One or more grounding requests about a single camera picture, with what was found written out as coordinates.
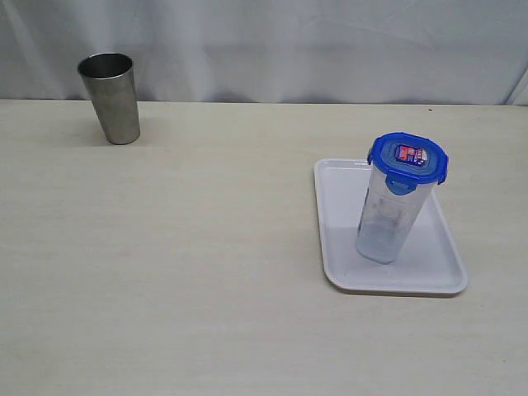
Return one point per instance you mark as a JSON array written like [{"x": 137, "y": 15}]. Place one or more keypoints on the blue plastic container lid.
[{"x": 408, "y": 161}]

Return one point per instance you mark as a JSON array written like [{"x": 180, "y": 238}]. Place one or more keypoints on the stainless steel cup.
[{"x": 109, "y": 81}]

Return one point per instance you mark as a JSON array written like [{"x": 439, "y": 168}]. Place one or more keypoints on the clear plastic tall container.
[{"x": 386, "y": 219}]

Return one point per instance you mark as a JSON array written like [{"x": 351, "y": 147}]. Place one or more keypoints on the white backdrop curtain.
[{"x": 442, "y": 52}]

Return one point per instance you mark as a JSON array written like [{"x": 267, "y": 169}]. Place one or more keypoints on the white plastic tray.
[{"x": 428, "y": 264}]

